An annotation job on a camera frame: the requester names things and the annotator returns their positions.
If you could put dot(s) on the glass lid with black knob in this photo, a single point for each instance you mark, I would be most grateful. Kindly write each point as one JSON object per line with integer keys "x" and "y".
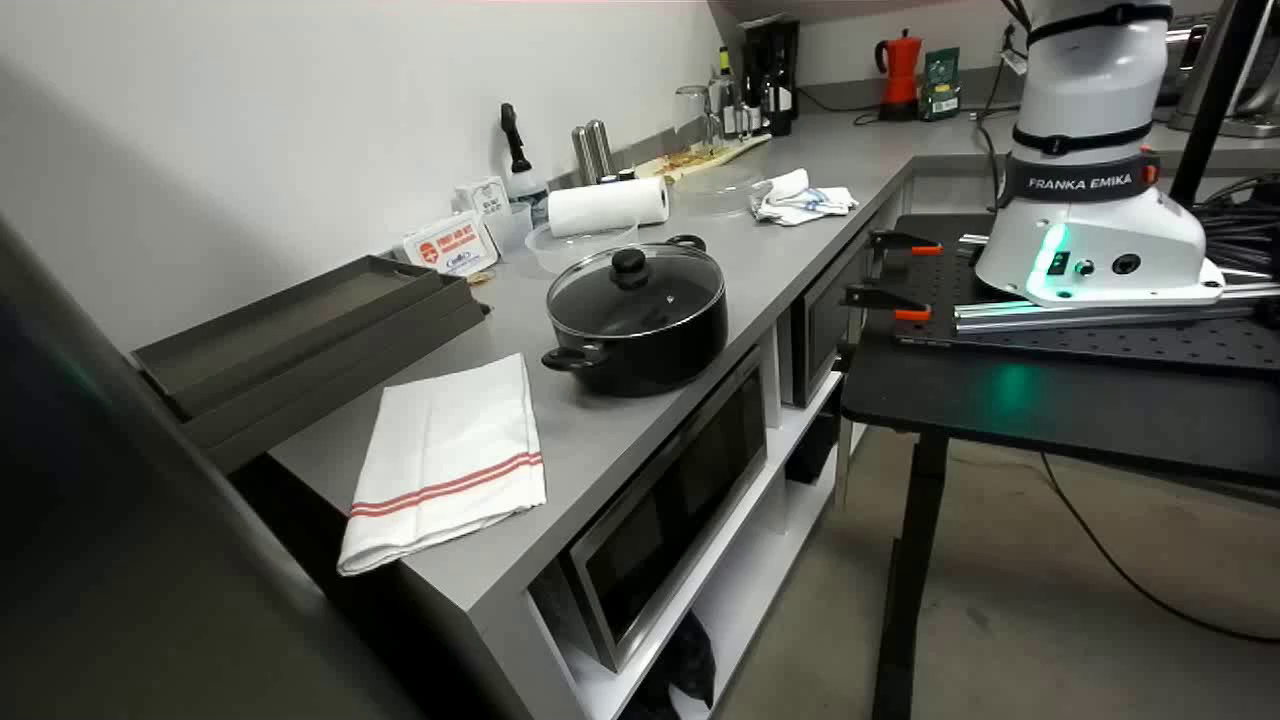
{"x": 634, "y": 291}

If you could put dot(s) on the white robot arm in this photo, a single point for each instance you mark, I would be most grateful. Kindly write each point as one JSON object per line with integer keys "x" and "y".
{"x": 1081, "y": 217}

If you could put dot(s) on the black cooking pot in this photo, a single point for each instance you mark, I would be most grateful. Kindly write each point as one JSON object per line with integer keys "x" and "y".
{"x": 641, "y": 366}

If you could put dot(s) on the red moka pot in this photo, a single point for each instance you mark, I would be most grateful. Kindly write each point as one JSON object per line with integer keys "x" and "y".
{"x": 899, "y": 75}

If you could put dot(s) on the paper towel roll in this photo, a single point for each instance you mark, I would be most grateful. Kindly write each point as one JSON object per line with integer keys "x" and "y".
{"x": 611, "y": 205}

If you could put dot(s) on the white red-striped kitchen towel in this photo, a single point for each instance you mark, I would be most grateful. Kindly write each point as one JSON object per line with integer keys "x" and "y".
{"x": 446, "y": 458}

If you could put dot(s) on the red and white card box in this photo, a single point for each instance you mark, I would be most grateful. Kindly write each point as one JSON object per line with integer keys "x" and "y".
{"x": 452, "y": 245}

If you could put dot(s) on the white blue-striped cloth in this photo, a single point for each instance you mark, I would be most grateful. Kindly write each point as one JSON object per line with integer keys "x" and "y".
{"x": 799, "y": 200}

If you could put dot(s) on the steel shaker left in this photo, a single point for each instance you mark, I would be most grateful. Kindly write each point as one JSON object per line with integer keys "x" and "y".
{"x": 584, "y": 152}

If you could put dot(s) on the steel shaker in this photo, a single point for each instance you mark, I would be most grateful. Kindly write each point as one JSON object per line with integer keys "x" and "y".
{"x": 603, "y": 152}
{"x": 584, "y": 152}

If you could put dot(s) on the steel shaker right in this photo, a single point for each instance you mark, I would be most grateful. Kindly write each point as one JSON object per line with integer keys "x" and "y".
{"x": 603, "y": 152}

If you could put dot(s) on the built-in microwave oven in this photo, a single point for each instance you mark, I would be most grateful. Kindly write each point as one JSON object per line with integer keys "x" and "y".
{"x": 627, "y": 560}

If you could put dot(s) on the black spray bottle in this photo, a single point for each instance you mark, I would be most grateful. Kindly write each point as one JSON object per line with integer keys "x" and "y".
{"x": 522, "y": 173}

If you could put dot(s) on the black coffee machine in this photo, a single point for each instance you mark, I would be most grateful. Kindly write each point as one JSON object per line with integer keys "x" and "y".
{"x": 770, "y": 71}

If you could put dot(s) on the dark grey tray box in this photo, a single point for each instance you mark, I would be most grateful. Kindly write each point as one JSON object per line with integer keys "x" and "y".
{"x": 269, "y": 370}

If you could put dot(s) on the green box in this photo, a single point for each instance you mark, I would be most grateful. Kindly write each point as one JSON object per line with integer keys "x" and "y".
{"x": 943, "y": 83}

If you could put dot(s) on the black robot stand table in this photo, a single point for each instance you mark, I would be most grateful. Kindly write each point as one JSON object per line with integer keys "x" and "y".
{"x": 1201, "y": 427}

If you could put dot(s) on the orange-handled clamp upper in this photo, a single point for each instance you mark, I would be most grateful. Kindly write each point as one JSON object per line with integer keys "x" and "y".
{"x": 905, "y": 241}

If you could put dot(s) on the orange-handled clamp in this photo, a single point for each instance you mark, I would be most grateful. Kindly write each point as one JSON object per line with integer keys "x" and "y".
{"x": 905, "y": 241}
{"x": 899, "y": 305}

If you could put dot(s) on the orange-handled clamp lower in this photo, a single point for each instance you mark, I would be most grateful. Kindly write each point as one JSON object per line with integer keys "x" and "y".
{"x": 899, "y": 305}

